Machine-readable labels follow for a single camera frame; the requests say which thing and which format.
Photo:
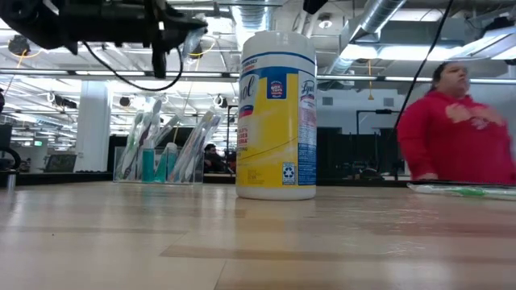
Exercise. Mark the teal mouthwash bottle white cap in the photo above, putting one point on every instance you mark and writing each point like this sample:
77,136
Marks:
169,163
148,165

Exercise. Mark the green toothbrush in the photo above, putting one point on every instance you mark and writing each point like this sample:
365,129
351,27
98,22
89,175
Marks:
156,108
463,192
131,149

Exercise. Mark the blue toothbrush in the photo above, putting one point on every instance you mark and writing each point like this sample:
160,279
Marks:
171,123
191,44

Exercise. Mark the black gantry stand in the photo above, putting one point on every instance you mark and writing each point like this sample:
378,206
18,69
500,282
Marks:
377,111

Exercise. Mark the green exit sign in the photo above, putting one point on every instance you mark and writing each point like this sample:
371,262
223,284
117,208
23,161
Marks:
38,143

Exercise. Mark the silver ventilation duct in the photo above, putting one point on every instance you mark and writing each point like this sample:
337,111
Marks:
375,16
252,20

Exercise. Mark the clear plastic toothbrush package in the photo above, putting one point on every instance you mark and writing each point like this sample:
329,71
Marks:
119,161

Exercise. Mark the grey horizontal ceiling rail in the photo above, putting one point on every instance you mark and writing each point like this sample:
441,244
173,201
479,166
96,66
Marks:
101,73

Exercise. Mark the small silver cylinder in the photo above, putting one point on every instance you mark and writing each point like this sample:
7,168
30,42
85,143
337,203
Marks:
11,180

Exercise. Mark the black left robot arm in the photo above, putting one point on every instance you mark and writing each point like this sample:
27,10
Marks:
80,20

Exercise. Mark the white square pillar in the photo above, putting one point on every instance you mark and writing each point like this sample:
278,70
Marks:
92,129

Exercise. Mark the person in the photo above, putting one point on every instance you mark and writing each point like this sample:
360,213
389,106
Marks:
451,149
211,159

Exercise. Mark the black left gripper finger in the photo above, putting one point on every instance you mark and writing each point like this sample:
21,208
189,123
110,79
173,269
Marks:
181,21
177,33

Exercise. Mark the black arched object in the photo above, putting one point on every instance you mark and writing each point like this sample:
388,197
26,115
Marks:
16,155

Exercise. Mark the black ceiling device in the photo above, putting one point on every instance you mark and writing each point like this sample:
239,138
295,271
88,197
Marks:
18,45
197,50

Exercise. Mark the thin black stand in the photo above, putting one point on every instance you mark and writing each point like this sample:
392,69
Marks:
228,129

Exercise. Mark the black partition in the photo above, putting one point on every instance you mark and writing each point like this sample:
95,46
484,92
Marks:
346,153

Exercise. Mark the dark laptop screen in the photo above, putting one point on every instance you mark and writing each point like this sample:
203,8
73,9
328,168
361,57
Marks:
60,163

